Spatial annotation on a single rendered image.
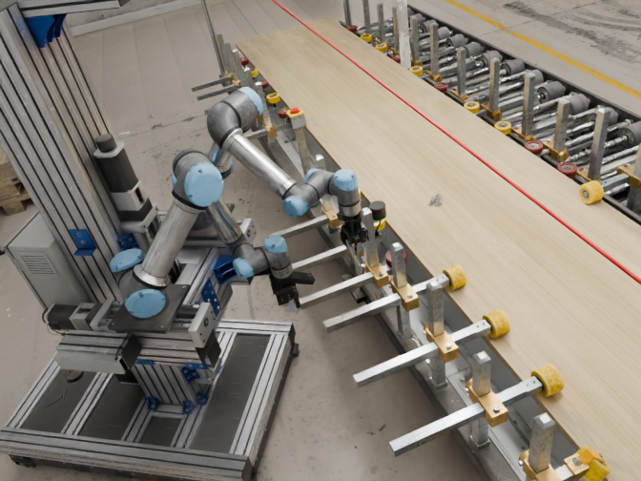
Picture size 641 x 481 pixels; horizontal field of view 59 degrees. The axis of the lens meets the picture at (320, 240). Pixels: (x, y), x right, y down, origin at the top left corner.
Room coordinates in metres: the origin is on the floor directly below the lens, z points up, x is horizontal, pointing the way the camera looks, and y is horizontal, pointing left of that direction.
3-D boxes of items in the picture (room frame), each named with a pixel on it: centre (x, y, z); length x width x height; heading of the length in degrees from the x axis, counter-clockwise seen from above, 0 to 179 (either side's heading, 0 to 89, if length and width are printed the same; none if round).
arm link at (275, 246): (1.56, 0.16, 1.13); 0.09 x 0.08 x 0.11; 111
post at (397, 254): (1.44, -0.24, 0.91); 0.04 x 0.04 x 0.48; 14
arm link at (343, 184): (1.60, -0.12, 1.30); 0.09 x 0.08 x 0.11; 46
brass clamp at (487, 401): (0.93, -0.36, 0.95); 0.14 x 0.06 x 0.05; 14
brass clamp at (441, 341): (1.17, -0.31, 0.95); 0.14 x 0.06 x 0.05; 14
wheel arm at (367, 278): (1.62, -0.08, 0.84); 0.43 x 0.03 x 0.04; 104
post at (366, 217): (1.68, -0.18, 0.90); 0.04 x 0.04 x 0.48; 14
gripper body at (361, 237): (1.59, -0.12, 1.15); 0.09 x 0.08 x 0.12; 13
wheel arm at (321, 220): (2.11, 0.01, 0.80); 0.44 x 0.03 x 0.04; 104
